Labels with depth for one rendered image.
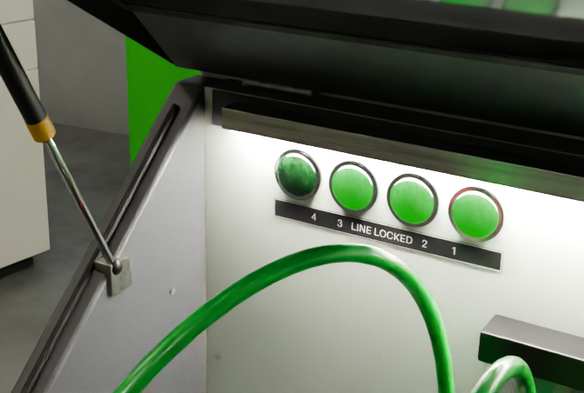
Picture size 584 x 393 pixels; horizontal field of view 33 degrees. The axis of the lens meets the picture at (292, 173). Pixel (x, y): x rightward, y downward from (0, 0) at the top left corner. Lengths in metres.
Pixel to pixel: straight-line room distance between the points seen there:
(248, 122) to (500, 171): 0.24
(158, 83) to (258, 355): 2.75
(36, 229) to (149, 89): 0.71
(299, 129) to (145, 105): 2.93
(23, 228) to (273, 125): 3.07
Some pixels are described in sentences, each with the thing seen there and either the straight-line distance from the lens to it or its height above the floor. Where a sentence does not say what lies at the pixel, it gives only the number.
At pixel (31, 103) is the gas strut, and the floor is 1.49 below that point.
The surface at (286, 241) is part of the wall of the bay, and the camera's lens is 0.98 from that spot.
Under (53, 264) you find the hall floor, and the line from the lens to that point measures 4.07.
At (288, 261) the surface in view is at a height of 1.42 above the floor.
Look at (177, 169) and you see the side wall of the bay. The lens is 0.97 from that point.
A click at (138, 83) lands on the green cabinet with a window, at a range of 3.81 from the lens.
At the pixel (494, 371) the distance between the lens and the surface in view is 0.65.
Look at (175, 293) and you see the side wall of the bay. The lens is 1.02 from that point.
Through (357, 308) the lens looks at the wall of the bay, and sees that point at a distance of 0.97.
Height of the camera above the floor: 1.70
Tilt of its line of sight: 20 degrees down
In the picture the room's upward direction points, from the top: 1 degrees clockwise
